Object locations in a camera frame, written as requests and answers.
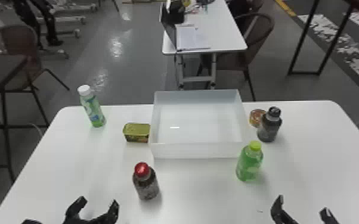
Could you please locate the black box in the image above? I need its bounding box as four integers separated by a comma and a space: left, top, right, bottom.
160, 0, 187, 26

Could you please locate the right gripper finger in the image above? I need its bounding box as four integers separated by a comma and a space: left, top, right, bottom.
270, 194, 300, 224
319, 207, 341, 224

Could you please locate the brown chair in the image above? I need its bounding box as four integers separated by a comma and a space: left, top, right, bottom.
0, 24, 72, 128
197, 11, 276, 102

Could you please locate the orange can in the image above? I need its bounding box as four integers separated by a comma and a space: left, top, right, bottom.
249, 108, 267, 129

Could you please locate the white paper pad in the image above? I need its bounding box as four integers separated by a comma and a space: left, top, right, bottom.
175, 23, 212, 52

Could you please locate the black frame table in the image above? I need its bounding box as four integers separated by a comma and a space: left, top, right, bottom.
287, 0, 359, 76

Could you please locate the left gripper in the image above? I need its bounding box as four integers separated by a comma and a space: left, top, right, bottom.
61, 195, 120, 224

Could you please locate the green bottle white cap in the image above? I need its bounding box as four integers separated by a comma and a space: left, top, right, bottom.
77, 84, 107, 128

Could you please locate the black bottle red cap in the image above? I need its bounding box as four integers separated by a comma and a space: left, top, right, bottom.
132, 161, 160, 201

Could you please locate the white side table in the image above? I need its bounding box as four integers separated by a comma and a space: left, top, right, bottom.
161, 0, 249, 91

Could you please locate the clear box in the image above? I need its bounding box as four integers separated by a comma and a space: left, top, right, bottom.
149, 89, 250, 160

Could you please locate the yellow can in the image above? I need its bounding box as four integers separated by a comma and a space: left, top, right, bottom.
122, 122, 151, 144

